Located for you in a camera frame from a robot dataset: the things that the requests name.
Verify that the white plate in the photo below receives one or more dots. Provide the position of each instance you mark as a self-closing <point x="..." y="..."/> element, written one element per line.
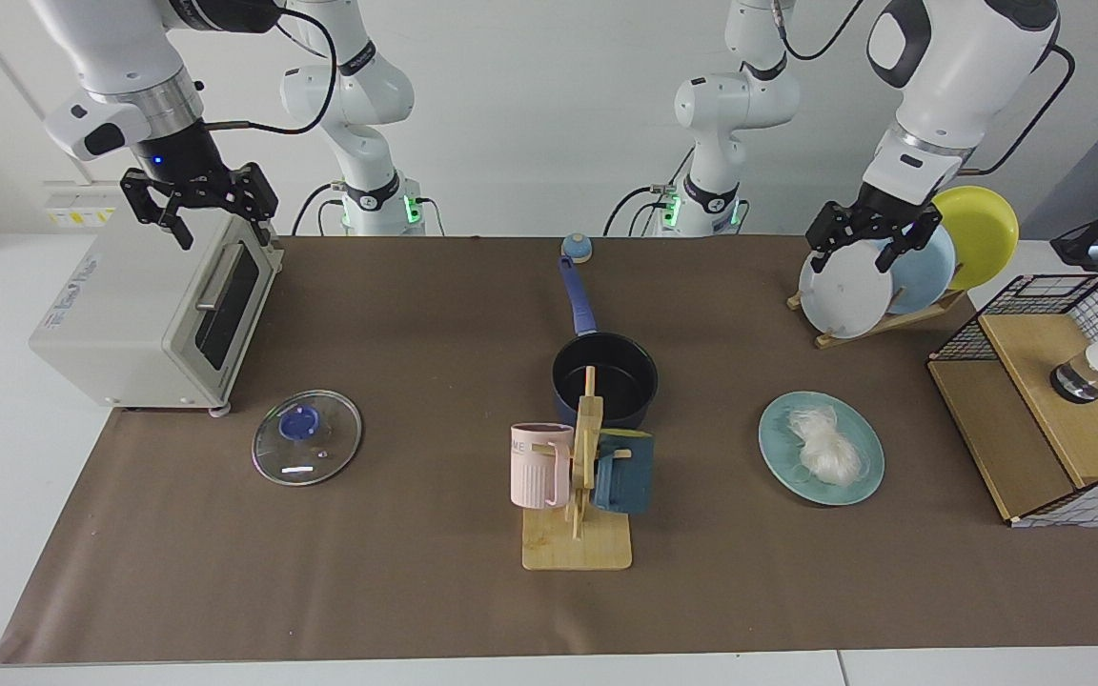
<point x="844" y="295"/>

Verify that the teal plate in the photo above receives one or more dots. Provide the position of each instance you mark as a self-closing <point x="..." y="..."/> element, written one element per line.
<point x="782" y="457"/>

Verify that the wall socket with yellow labels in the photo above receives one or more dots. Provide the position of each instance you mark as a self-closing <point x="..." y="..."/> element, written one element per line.
<point x="77" y="211"/>

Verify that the pale toaster oven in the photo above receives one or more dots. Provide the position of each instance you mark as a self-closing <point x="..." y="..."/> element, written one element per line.
<point x="130" y="305"/>

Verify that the brown table cloth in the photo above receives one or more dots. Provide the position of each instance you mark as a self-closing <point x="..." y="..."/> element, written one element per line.
<point x="368" y="572"/>

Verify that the yellow plate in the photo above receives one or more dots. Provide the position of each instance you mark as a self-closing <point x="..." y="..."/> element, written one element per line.
<point x="983" y="229"/>

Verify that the glass lid with blue knob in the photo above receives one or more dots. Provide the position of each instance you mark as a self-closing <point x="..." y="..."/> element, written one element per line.
<point x="306" y="440"/>

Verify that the white vermicelli bundle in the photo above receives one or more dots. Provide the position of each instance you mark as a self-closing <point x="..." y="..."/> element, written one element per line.
<point x="825" y="446"/>

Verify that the dark blue cup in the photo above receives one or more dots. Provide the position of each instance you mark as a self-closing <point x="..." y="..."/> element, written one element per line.
<point x="627" y="481"/>

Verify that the pink cup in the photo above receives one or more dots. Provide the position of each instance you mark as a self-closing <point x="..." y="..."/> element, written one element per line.
<point x="539" y="472"/>

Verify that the wooden plate rack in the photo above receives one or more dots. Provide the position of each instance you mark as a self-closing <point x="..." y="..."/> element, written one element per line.
<point x="902" y="322"/>

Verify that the light blue plate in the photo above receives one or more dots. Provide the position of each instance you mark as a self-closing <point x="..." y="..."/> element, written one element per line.
<point x="925" y="272"/>

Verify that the wooden cup stand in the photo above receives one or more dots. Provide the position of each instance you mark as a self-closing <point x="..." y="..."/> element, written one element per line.
<point x="579" y="548"/>

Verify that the small blue round thing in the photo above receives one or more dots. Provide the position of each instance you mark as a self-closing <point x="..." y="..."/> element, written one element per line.
<point x="577" y="248"/>

